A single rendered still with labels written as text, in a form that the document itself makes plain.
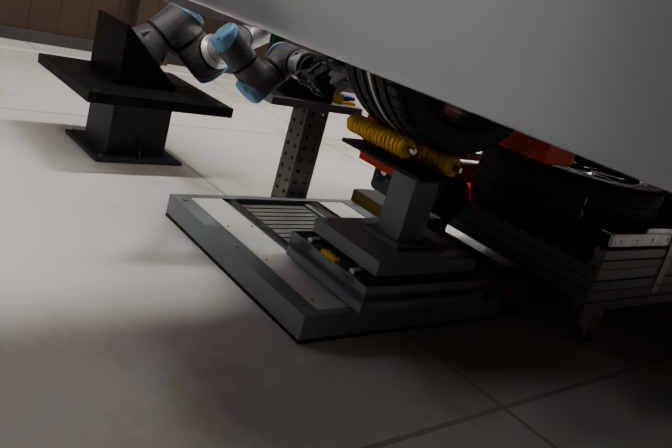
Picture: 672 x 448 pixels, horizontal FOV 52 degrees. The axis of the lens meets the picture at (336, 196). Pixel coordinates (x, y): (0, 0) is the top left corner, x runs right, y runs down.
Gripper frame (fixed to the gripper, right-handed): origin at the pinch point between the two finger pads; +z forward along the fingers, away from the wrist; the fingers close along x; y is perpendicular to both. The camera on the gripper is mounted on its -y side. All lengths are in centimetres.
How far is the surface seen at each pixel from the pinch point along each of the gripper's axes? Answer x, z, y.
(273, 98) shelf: -25, -59, 3
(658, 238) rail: -92, 48, -55
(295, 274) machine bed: -35, 5, 44
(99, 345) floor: 1, 18, 92
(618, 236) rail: -73, 48, -37
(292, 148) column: -52, -66, 4
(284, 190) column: -66, -67, 15
